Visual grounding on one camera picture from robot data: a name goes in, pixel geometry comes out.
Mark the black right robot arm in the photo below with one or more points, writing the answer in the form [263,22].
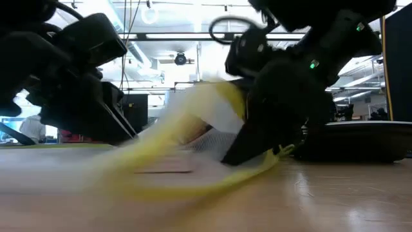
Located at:
[338,32]

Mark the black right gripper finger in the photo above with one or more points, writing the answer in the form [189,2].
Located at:
[257,145]

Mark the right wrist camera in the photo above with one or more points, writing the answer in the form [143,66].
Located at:
[248,54]

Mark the white mesh pouch yellow trim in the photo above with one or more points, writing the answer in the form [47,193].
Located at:
[209,109]

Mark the black backpack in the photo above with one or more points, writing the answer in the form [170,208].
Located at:
[354,145]

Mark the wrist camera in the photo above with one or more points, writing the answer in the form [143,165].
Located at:
[248,54]
[112,91]

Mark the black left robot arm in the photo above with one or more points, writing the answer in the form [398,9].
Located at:
[87,38]

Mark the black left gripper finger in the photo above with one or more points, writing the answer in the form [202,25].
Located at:
[116,129]

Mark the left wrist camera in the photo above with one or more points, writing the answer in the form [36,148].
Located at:
[112,91]

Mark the black partition curtain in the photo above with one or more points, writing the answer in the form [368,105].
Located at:
[402,64]

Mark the black overhead camera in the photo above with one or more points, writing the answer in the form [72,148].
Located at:
[180,59]

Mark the black cabinet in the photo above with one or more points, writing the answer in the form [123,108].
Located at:
[136,112]

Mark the red storage rack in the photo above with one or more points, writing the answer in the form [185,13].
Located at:
[71,137]

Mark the person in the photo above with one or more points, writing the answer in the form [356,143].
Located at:
[32,129]

